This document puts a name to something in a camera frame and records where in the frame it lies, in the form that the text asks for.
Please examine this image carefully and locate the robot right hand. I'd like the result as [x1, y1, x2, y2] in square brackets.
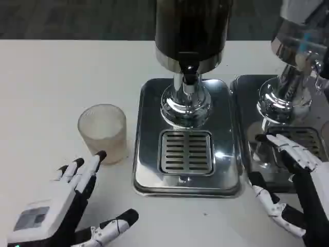
[248, 133, 329, 247]

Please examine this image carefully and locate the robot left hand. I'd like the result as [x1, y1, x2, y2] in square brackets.
[6, 150, 139, 247]

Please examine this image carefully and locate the clear ribbed glass cup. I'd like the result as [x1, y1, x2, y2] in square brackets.
[77, 103, 127, 165]

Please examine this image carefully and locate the slotted steel drip grate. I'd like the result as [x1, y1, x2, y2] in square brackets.
[266, 126, 326, 162]
[158, 130, 215, 177]

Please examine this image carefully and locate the steel drip tray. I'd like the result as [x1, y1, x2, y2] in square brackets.
[133, 78, 242, 198]
[229, 74, 329, 193]

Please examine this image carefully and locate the clear drink dispenser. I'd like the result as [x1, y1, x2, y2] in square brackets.
[256, 0, 329, 127]

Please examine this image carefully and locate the chrome dispenser tap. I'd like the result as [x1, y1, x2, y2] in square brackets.
[295, 50, 329, 95]

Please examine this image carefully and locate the black dispenser tap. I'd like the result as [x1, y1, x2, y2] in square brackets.
[178, 51, 202, 100]

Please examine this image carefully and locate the dark drink dispenser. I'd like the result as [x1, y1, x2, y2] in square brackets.
[154, 0, 233, 128]

